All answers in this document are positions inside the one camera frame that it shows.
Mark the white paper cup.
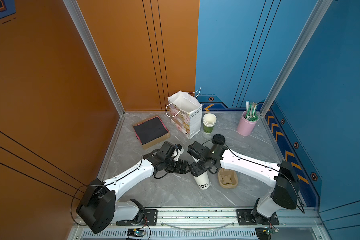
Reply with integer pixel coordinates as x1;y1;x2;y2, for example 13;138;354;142
194;172;210;190

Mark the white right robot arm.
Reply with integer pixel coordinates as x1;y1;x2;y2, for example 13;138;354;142
187;142;304;224

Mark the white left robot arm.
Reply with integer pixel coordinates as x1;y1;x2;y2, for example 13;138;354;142
76;141;189;234

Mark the stack of pulp cup carriers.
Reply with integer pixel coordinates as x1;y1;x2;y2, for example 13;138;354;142
218;168;239;189

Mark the stack of black cup lids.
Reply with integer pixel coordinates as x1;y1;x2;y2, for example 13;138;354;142
212;134;226;146

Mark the cardboard napkin box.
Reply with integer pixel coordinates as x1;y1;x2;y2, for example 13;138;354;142
133;116;171;150

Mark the stack of green paper cups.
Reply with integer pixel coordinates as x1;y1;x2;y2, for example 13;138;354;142
203;114;217;134

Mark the pink straw holder cup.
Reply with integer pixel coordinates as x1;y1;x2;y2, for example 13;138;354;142
237;111;257;136

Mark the cartoon animal paper gift bag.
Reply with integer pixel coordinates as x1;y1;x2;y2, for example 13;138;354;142
165;88;203;139

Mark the bundle of wrapped straws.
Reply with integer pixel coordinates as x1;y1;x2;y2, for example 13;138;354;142
245;101;259;122

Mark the small green circuit board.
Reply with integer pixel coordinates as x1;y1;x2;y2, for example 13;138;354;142
126;229;147;240

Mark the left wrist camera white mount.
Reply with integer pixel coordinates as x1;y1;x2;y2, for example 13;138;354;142
172;145;184;162

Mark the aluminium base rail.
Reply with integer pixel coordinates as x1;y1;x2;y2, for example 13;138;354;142
68;207;331;240

